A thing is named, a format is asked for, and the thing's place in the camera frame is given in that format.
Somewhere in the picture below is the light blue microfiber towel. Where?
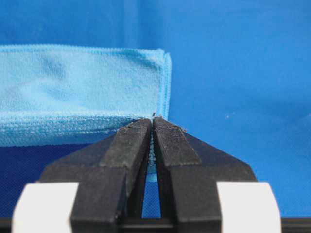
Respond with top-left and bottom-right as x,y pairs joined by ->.
0,43 -> 172,182

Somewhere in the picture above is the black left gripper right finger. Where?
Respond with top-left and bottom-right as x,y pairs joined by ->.
153,117 -> 257,233

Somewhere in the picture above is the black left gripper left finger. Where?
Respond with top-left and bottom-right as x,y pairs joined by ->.
39,119 -> 152,233

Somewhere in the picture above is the dark blue table cloth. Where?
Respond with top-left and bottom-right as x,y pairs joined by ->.
0,0 -> 311,217

